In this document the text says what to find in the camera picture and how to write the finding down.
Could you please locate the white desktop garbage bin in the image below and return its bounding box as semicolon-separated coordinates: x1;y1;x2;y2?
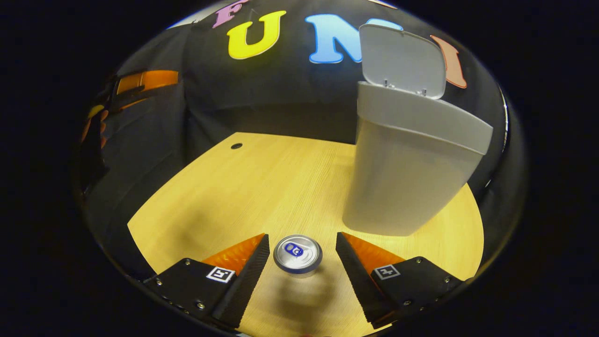
342;23;494;237

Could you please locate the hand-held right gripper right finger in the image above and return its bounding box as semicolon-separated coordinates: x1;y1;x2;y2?
336;232;465;329

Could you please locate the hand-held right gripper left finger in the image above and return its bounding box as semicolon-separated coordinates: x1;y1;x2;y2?
143;233;270;329

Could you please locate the silver blue pop can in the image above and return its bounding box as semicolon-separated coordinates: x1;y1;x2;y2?
273;234;323;275

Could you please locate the wooden desktop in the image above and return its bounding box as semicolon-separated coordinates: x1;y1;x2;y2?
127;132;485;337

